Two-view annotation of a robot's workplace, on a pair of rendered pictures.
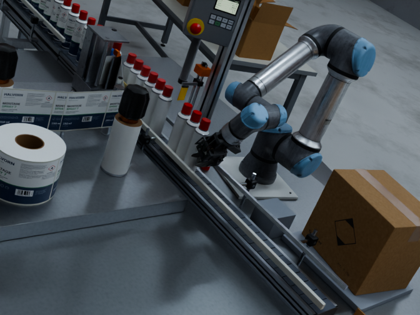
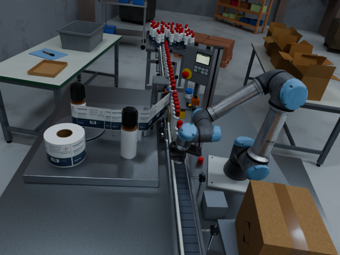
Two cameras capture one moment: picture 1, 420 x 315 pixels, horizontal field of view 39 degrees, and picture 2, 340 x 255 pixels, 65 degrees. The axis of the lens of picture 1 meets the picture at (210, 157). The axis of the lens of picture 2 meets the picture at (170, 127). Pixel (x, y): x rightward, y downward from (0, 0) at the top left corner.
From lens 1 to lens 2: 1.11 m
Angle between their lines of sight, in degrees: 35
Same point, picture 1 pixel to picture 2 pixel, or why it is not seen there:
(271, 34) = (319, 84)
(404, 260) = not seen: outside the picture
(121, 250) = (93, 203)
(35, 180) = (57, 154)
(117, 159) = (123, 149)
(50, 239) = (61, 187)
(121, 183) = (124, 163)
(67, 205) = (79, 170)
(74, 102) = (116, 115)
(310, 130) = (256, 147)
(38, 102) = (95, 114)
